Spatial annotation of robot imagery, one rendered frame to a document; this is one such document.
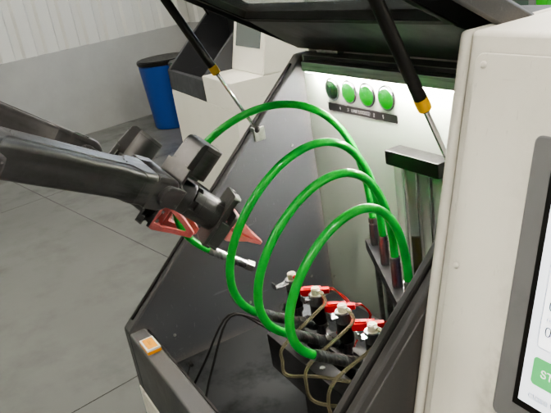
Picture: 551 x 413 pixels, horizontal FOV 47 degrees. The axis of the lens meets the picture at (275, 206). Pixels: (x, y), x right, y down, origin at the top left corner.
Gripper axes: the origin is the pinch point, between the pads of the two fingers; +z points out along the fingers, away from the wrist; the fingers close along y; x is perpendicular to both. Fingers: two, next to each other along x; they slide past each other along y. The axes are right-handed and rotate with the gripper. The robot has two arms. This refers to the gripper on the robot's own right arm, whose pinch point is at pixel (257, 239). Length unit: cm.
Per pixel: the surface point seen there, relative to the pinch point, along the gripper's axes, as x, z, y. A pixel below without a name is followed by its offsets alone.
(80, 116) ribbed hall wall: 681, 21, -107
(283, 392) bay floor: 5.1, 27.0, -25.9
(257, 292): -18.7, -3.0, -3.5
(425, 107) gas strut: -29.0, -3.9, 31.7
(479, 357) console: -42.5, 15.9, 9.5
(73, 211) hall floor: 408, 32, -132
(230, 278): -11.2, -4.8, -5.5
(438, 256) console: -33.1, 8.7, 16.8
